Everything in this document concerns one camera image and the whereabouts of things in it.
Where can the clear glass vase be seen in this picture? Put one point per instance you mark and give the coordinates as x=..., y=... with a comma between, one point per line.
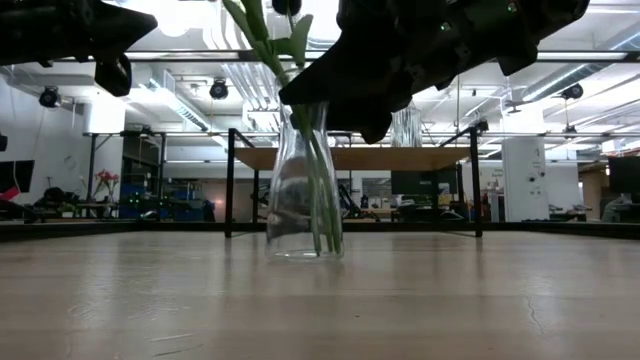
x=406, y=127
x=290, y=200

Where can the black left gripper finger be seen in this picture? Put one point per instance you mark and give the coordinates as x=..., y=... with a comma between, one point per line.
x=125, y=25

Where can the red flower bouquet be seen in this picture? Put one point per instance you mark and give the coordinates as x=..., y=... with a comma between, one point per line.
x=106, y=177

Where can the artificial yellow orange tulip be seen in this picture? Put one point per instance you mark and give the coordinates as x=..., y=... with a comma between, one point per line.
x=239, y=15

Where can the white square pillar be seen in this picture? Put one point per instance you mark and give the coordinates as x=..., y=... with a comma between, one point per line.
x=525, y=180

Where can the black ceiling spotlight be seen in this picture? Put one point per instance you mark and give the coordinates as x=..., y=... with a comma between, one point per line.
x=48, y=96
x=572, y=91
x=218, y=89

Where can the wooden shelf black metal legs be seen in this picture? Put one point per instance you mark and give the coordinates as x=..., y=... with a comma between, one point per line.
x=400, y=159

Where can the black metal rack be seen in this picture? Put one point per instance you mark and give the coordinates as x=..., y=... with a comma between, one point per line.
x=163, y=150

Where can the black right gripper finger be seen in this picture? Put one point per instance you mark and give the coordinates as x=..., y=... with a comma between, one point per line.
x=360, y=75

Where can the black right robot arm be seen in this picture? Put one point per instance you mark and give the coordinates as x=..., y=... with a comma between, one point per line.
x=540, y=25

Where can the blue storage crate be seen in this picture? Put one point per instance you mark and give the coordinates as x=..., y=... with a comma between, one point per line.
x=192, y=212

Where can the black monitor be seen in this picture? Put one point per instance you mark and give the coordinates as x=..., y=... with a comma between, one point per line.
x=625, y=175
x=15, y=175

